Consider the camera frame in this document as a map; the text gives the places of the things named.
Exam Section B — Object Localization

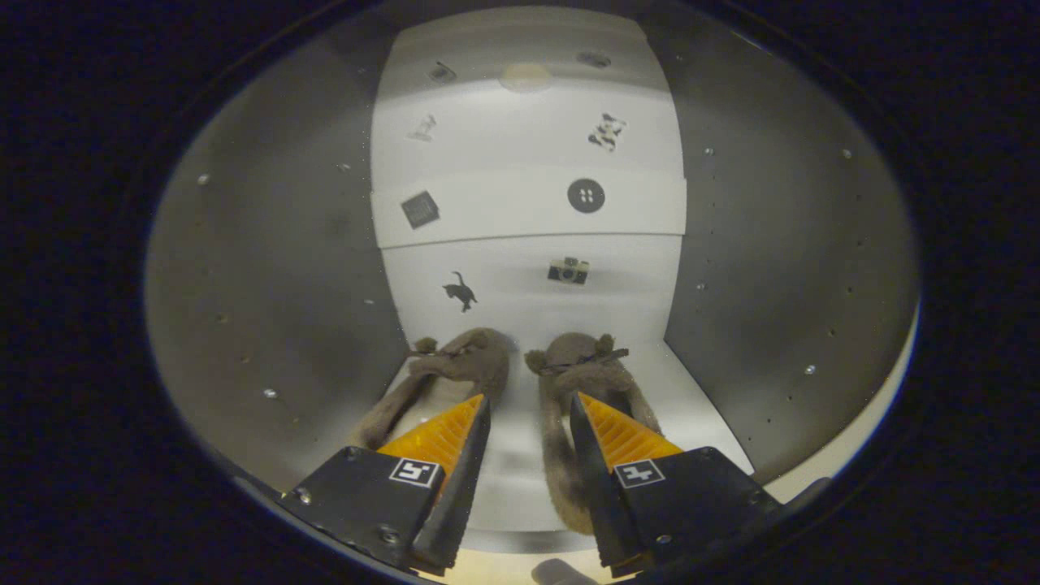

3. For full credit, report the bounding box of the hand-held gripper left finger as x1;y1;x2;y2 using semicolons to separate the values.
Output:
280;394;492;578

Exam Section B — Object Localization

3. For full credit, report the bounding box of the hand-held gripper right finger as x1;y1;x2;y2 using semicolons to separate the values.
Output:
569;392;785;579

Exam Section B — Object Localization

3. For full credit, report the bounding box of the brown fuzzy slipper shoe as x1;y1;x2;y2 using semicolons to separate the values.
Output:
524;331;663;537
349;327;513;449

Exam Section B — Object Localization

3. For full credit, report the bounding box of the dark grey shoe cabinet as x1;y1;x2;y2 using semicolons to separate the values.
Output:
146;4;919;553

